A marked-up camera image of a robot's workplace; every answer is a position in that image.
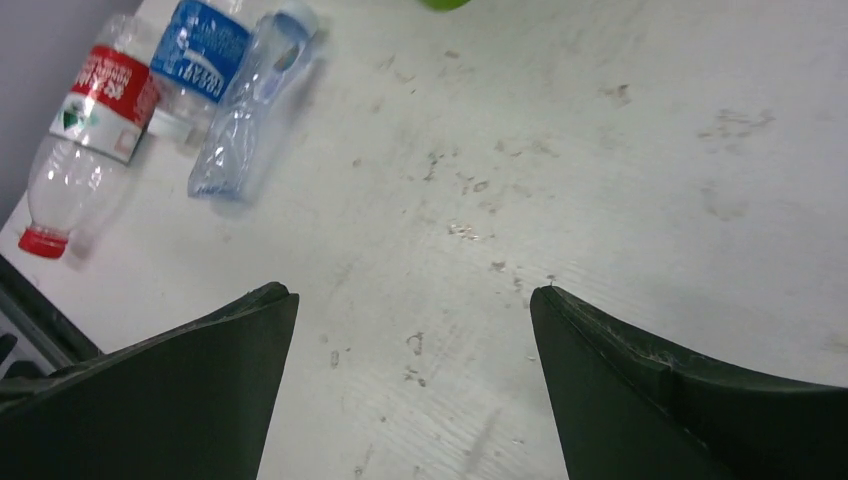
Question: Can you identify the red label Nongfu bottle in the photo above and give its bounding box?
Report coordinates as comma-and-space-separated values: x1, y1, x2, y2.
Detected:
18, 14, 160, 259

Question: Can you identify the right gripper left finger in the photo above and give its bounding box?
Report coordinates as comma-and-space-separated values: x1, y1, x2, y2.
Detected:
1, 282, 299, 479

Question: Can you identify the blue label clear bottle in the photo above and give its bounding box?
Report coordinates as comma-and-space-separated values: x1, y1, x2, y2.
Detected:
147, 0, 261, 146

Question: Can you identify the green plastic bin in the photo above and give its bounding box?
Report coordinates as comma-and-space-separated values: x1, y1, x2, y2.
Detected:
420, 0, 470, 12

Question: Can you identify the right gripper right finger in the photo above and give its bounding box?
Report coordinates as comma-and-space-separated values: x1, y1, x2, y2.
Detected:
530, 286, 847, 479

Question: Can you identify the crushed clear purple-label bottle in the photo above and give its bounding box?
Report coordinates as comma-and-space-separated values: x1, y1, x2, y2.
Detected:
187, 1, 319, 201

